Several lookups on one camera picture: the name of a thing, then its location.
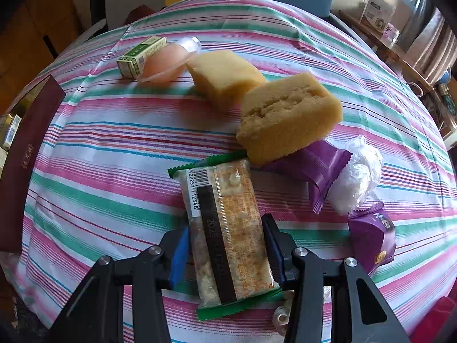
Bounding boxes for wooden side table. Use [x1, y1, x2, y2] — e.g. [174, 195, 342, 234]
[338, 9, 448, 91]

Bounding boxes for red cloth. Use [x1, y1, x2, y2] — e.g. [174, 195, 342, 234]
[410, 296, 457, 343]

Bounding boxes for purple snack packet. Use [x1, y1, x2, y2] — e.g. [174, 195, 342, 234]
[348, 202, 397, 276]
[262, 139, 354, 215]

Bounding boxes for pale yellow sponge block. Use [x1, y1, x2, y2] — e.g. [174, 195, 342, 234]
[187, 51, 267, 111]

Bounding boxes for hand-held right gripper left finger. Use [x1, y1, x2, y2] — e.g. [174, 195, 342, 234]
[46, 227, 190, 343]

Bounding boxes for maroon gift box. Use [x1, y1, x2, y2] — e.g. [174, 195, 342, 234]
[0, 75, 67, 254]

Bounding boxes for dark red cushion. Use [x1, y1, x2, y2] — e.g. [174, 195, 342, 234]
[126, 4, 165, 26]

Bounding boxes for crumpled white plastic bag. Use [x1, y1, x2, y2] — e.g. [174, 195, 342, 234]
[328, 135, 384, 216]

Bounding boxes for small pale box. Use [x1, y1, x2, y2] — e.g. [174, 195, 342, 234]
[0, 113, 23, 151]

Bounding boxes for large yellow sponge block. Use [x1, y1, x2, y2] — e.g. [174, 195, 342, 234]
[236, 72, 344, 167]

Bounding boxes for small green carton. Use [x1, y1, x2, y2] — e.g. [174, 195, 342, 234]
[117, 36, 168, 79]

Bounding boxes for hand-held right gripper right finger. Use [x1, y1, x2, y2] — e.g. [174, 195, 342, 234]
[262, 214, 411, 343]

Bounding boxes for small pink packages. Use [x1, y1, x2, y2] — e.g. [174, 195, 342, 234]
[383, 22, 401, 42]

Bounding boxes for printed cardboard box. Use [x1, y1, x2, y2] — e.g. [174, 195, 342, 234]
[360, 0, 398, 33]

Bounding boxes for green-edged cracker snack packet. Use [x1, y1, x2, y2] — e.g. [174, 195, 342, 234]
[168, 150, 284, 321]

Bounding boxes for patterned beige curtain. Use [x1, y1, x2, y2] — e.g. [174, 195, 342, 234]
[403, 0, 457, 83]

